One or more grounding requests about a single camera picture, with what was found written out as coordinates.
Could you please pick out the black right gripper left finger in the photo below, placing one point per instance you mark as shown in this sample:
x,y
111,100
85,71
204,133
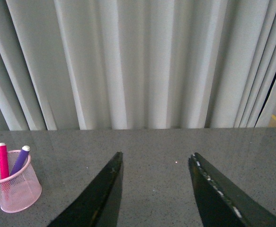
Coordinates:
x,y
99,203

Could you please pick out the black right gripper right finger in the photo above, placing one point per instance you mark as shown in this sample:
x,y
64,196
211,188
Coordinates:
x,y
220,202

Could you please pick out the purple highlighter pen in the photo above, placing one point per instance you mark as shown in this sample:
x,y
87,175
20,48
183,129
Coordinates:
x,y
20,159

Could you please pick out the pink highlighter pen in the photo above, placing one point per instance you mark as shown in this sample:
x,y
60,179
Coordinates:
x,y
4,169

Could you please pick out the pink mesh cup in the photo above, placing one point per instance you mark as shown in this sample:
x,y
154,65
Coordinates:
x,y
21,190

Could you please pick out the grey pleated curtain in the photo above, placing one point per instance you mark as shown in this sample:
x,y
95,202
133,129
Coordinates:
x,y
136,64

